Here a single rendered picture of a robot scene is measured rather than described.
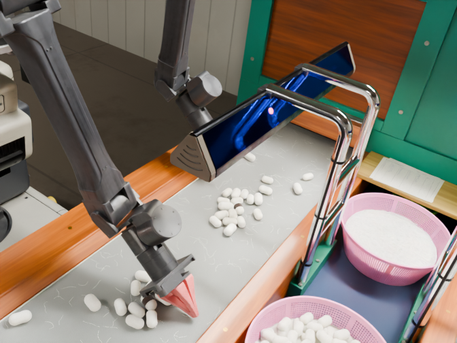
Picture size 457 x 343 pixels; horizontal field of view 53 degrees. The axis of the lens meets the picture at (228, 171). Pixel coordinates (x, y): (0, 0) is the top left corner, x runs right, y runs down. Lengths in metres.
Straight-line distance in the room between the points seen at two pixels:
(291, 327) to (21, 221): 1.16
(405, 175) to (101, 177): 0.87
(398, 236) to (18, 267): 0.86
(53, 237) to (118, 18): 3.12
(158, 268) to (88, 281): 0.18
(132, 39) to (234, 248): 3.06
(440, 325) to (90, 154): 0.72
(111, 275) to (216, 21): 2.60
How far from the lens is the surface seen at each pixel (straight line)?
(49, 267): 0.97
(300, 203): 1.20
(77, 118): 0.75
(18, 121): 1.36
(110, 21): 4.08
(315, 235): 0.94
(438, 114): 1.37
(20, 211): 1.86
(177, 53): 1.09
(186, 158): 0.71
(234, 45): 3.30
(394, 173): 1.36
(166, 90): 1.14
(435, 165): 1.42
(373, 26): 1.36
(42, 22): 0.72
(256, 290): 0.93
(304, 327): 0.94
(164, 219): 0.78
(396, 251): 1.17
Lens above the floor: 1.46
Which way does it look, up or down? 35 degrees down
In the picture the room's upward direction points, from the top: 8 degrees clockwise
